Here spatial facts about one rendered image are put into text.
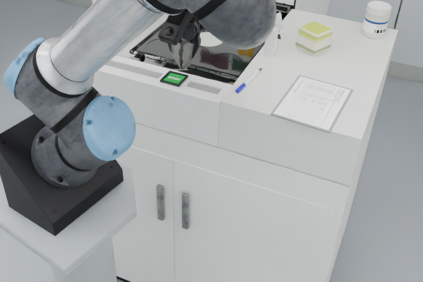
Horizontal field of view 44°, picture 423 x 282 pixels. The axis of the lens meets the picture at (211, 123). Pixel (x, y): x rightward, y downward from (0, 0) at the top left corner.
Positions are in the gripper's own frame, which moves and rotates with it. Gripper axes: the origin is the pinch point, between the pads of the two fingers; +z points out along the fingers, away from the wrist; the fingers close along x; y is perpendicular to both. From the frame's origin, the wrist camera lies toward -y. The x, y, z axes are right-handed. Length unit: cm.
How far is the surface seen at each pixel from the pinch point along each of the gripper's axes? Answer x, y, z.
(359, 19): -23, 205, 68
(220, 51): 0.6, 29.3, 10.2
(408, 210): -76, 85, 97
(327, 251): -49, -6, 40
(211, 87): -8.4, 0.5, 3.9
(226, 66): -4.5, 21.5, 10.0
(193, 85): -3.9, -0.7, 4.1
